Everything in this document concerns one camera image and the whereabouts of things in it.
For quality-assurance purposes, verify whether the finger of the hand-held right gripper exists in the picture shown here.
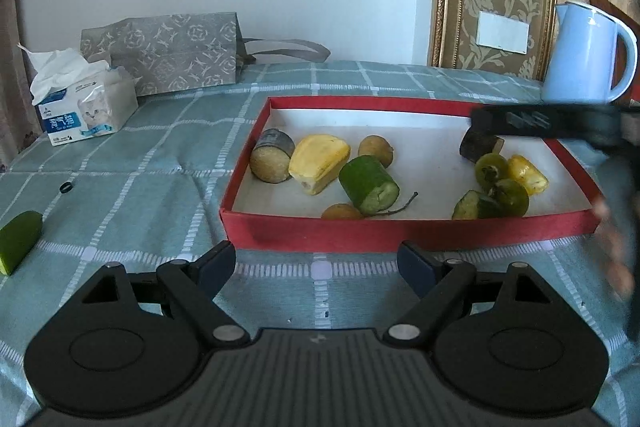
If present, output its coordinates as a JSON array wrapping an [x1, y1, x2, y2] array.
[[472, 107, 503, 140]]

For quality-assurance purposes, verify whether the grey patterned gift bag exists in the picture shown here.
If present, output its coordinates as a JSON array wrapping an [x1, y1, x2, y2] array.
[[80, 12, 332, 98]]

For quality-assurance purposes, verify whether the cut cucumber piece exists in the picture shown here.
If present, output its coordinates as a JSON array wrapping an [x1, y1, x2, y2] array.
[[338, 155, 401, 216]]

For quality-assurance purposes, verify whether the large yellow pepper piece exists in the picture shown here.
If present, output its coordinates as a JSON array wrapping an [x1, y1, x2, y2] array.
[[288, 134, 352, 196]]

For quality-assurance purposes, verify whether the white wall switch plate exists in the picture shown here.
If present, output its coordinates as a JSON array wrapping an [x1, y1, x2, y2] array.
[[476, 11, 531, 54]]

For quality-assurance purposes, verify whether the person's right hand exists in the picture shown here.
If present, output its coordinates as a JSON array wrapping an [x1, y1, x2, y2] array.
[[592, 197, 638, 303]]

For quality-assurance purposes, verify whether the small yellow pepper piece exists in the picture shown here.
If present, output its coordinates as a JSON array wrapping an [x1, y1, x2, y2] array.
[[506, 154, 549, 198]]

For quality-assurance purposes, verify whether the green checked tablecloth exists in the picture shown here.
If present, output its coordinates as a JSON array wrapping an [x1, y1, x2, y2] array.
[[0, 61, 640, 418]]

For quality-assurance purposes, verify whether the dark green cucumber end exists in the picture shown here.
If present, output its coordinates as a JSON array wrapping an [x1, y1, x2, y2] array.
[[451, 190, 503, 220]]

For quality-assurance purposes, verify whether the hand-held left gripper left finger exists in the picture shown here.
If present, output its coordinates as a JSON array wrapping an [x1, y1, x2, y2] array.
[[70, 241, 251, 350]]

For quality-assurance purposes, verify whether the green tomato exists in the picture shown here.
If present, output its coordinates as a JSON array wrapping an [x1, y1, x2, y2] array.
[[474, 153, 511, 188], [487, 178, 530, 218]]

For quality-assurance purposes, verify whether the white tissue pack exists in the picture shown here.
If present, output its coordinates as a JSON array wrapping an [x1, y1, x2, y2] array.
[[17, 43, 139, 146]]

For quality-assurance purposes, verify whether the brown longan with stem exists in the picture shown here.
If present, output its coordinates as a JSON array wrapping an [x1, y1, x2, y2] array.
[[321, 192, 419, 220]]

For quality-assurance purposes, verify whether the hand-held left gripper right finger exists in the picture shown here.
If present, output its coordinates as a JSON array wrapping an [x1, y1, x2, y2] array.
[[384, 241, 561, 350]]

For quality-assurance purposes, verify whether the dark-skinned sugarcane piece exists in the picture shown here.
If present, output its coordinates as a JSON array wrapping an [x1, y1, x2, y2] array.
[[250, 128, 296, 184], [459, 129, 505, 164]]

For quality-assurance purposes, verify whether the light blue electric kettle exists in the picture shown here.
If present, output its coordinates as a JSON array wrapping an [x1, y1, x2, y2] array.
[[541, 1, 638, 105]]

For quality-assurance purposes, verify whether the red cardboard box tray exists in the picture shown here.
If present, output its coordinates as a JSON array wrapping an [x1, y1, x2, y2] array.
[[220, 96, 606, 253]]

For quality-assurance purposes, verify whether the cucumber half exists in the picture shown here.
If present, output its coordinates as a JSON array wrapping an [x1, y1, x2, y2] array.
[[0, 210, 44, 277]]

